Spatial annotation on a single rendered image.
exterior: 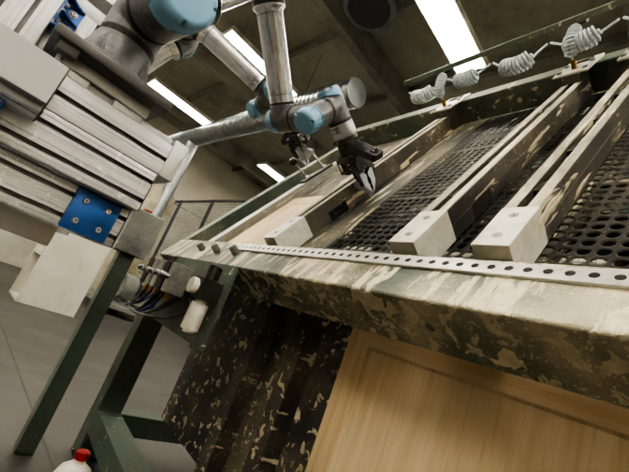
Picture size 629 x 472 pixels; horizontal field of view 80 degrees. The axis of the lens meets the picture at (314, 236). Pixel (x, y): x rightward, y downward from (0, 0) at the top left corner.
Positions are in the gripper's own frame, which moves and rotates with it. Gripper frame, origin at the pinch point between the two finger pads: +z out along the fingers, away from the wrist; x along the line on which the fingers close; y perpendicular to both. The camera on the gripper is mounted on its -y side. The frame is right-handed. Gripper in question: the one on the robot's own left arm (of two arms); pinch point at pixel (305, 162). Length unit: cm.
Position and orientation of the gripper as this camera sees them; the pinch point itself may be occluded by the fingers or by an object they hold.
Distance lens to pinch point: 176.5
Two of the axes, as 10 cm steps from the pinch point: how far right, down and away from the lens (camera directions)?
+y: 6.1, 0.1, -7.9
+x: 6.8, -5.1, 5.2
